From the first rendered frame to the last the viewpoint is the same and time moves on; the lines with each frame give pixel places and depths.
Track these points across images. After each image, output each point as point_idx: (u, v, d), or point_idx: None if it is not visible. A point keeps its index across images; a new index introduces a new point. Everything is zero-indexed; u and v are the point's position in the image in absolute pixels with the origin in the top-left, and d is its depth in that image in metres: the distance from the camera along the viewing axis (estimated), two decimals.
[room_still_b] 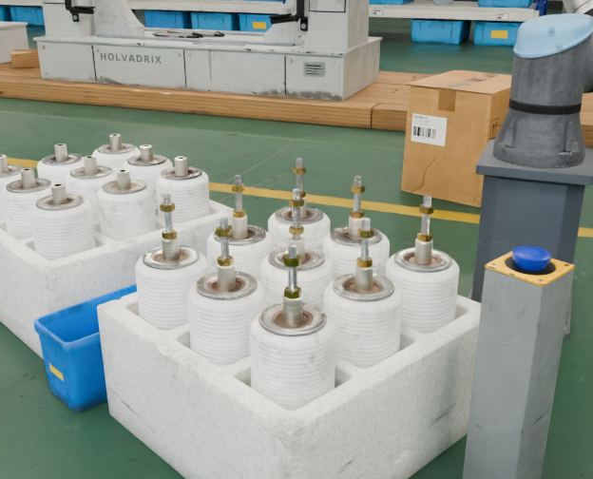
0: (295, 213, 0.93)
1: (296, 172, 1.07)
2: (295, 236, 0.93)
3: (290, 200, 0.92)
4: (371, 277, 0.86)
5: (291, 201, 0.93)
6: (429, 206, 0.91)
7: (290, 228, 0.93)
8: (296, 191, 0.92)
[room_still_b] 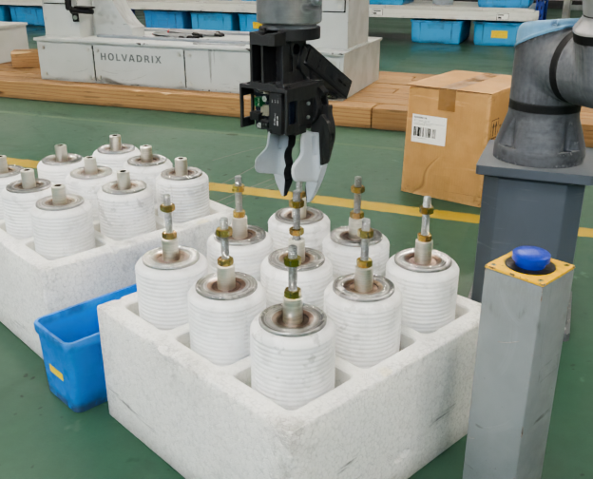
0: (294, 216, 0.92)
1: None
2: (299, 236, 0.94)
3: (300, 201, 0.91)
4: (371, 277, 0.86)
5: (295, 205, 0.91)
6: (429, 206, 0.91)
7: (301, 230, 0.93)
8: (294, 194, 0.91)
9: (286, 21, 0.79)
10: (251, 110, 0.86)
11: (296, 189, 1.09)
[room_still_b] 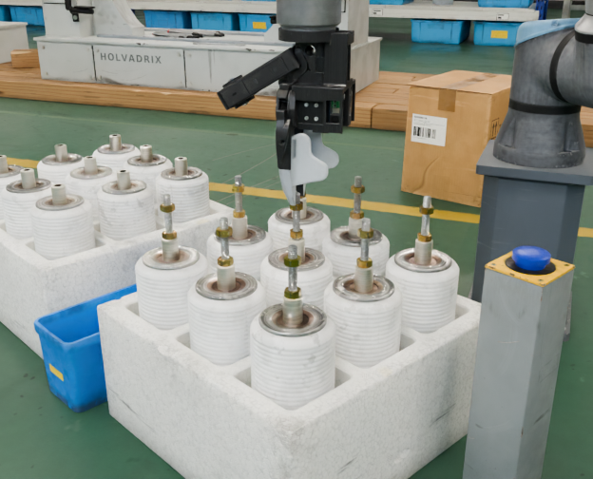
0: (293, 218, 0.93)
1: None
2: (299, 239, 0.94)
3: (297, 204, 0.91)
4: (371, 277, 0.86)
5: (292, 207, 0.92)
6: (429, 206, 0.91)
7: (298, 233, 0.93)
8: None
9: None
10: (326, 118, 0.83)
11: None
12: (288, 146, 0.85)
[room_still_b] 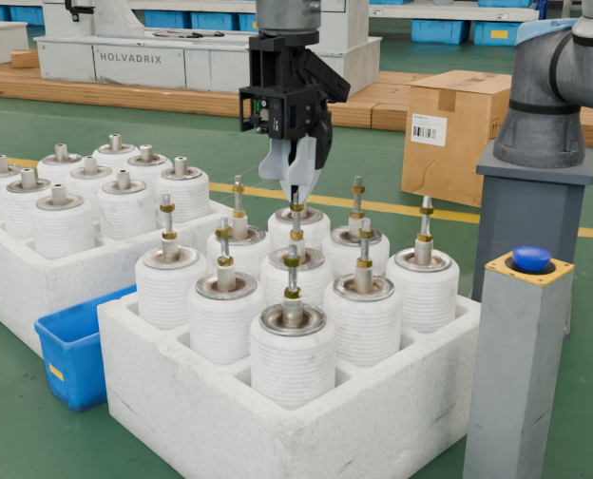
0: (299, 219, 0.93)
1: None
2: None
3: None
4: (371, 277, 0.86)
5: (303, 207, 0.92)
6: (429, 206, 0.91)
7: (301, 230, 0.94)
8: (298, 198, 0.91)
9: (285, 26, 0.79)
10: (250, 115, 0.86)
11: None
12: None
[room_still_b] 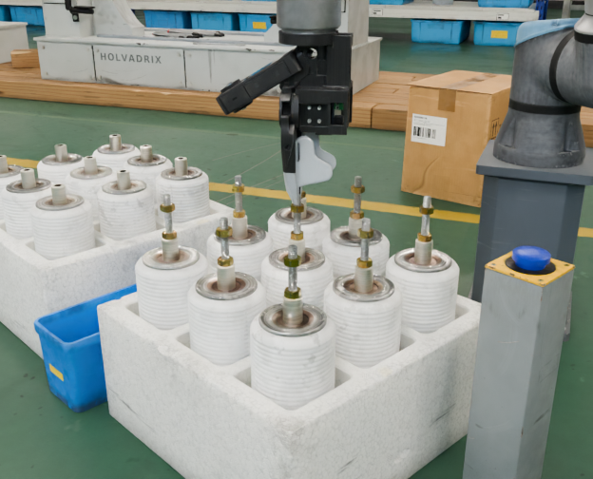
0: (294, 220, 0.93)
1: None
2: None
3: (298, 206, 0.92)
4: (371, 277, 0.86)
5: (293, 209, 0.92)
6: (429, 206, 0.91)
7: (298, 235, 0.93)
8: None
9: None
10: (330, 120, 0.84)
11: None
12: (293, 150, 0.86)
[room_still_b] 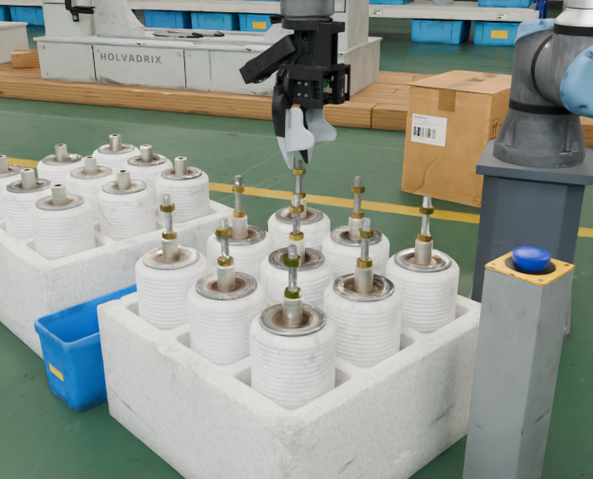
0: (300, 220, 0.93)
1: (305, 171, 1.08)
2: None
3: None
4: (371, 277, 0.86)
5: (302, 207, 0.93)
6: (429, 206, 0.91)
7: None
8: (299, 199, 0.92)
9: (334, 11, 0.98)
10: (310, 95, 0.98)
11: (300, 191, 1.09)
12: (282, 117, 1.01)
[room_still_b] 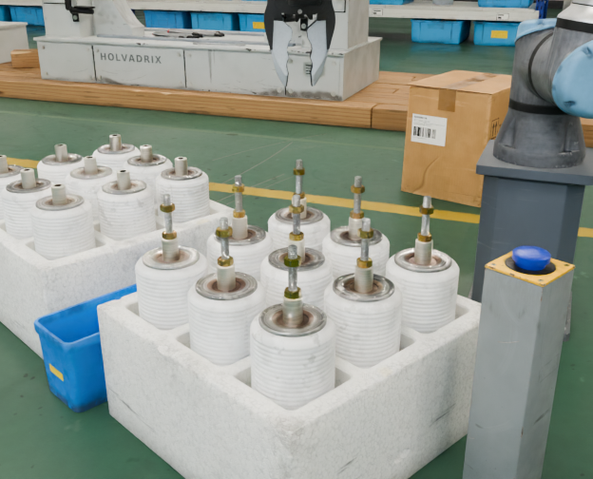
0: (300, 220, 0.93)
1: (294, 173, 1.07)
2: None
3: None
4: (371, 277, 0.86)
5: (302, 207, 0.93)
6: (429, 206, 0.91)
7: None
8: (299, 199, 0.92)
9: None
10: None
11: (296, 190, 1.09)
12: (328, 28, 1.00)
